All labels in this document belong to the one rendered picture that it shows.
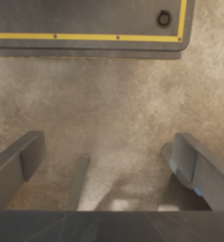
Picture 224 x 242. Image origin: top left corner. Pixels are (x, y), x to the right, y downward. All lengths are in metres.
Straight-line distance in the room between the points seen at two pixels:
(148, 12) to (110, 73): 0.37
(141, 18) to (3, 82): 0.67
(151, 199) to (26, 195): 0.71
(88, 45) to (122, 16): 0.11
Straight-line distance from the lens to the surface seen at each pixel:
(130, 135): 0.87
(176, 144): 0.17
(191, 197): 0.83
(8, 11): 0.56
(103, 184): 1.01
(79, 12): 0.51
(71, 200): 0.66
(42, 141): 0.17
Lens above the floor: 0.80
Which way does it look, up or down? 73 degrees down
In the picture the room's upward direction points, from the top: 178 degrees clockwise
